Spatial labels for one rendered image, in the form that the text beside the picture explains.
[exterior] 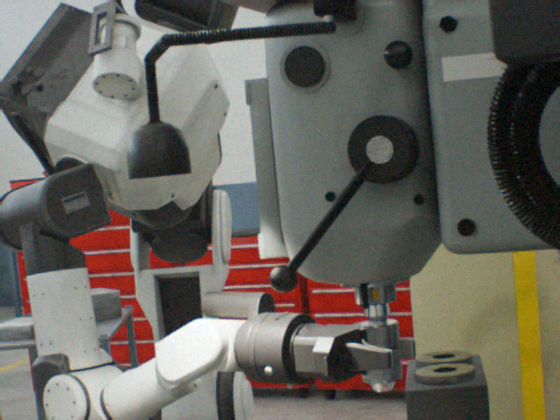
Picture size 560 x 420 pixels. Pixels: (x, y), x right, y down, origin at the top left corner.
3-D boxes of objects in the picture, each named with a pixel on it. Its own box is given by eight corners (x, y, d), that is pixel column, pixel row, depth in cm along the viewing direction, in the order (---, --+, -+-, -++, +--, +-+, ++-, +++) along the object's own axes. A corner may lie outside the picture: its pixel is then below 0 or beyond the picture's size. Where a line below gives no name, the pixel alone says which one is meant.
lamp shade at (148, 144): (126, 179, 120) (121, 126, 120) (187, 173, 122) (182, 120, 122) (131, 179, 113) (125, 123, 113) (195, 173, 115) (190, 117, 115)
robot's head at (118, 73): (103, 110, 151) (86, 75, 143) (108, 55, 156) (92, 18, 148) (147, 105, 150) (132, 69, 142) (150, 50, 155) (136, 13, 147)
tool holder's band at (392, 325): (399, 332, 118) (399, 324, 118) (358, 336, 118) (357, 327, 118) (398, 325, 123) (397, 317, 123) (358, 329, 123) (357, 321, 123)
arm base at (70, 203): (22, 273, 157) (-23, 215, 153) (73, 223, 165) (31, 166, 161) (76, 260, 146) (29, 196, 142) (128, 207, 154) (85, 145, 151)
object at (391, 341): (403, 382, 118) (399, 332, 118) (362, 385, 119) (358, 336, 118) (401, 373, 123) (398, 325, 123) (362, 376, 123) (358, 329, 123)
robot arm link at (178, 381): (223, 358, 127) (150, 398, 134) (268, 358, 134) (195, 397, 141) (207, 310, 129) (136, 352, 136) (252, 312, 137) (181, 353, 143)
